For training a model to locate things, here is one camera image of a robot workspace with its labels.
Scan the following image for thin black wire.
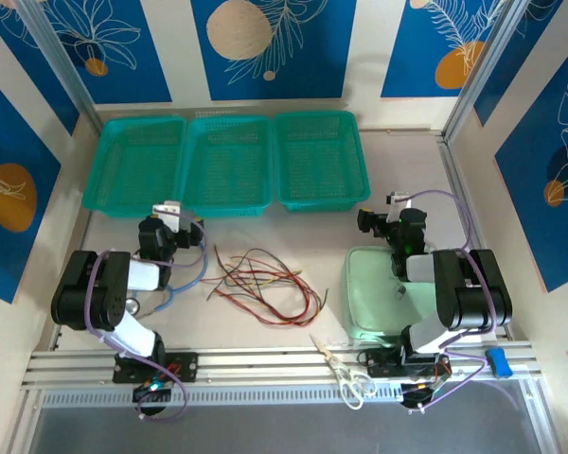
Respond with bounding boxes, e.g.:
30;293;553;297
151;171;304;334
307;287;331;326

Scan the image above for mint green zip pouch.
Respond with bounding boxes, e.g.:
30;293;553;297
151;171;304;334
340;245;439;341

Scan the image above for blue stethoscope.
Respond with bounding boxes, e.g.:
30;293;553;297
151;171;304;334
122;234;210;319

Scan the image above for teal plastic mesh basket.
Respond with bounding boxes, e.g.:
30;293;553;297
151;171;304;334
182;114;275;219
272;111;372;213
80;115;189;219

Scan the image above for black controller board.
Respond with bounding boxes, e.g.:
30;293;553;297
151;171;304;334
399;380;451;415
132;380;174;404

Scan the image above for blue plastic clip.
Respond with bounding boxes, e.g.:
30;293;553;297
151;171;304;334
485;347;511;379

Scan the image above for grey metal panel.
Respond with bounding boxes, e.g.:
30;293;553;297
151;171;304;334
27;401;550;454

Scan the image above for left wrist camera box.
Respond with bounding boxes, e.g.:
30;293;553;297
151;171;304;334
151;201;182;233

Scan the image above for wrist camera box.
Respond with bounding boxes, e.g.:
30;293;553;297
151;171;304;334
386;190;414;222
151;201;182;233

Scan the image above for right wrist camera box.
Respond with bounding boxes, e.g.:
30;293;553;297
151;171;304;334
386;190;414;222

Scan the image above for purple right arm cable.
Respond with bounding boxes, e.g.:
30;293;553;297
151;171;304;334
401;189;501;412

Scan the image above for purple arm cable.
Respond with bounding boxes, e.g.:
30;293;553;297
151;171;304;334
401;189;501;412
84;210;209;422

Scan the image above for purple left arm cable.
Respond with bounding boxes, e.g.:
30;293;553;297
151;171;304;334
84;210;209;422

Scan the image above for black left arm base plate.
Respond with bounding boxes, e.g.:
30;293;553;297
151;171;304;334
112;352;199;384

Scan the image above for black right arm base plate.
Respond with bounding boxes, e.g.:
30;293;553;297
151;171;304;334
364;347;451;379

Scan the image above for white handled scissors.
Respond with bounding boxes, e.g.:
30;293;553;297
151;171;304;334
309;333;379;411

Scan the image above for aluminium front rail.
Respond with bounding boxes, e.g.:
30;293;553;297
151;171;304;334
21;347;545;390

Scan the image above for slotted grey cable duct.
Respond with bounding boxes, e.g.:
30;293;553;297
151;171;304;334
41;383;526;409

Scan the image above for aluminium corner post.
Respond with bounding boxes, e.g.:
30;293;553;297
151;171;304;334
16;0;103;127
442;0;534;139

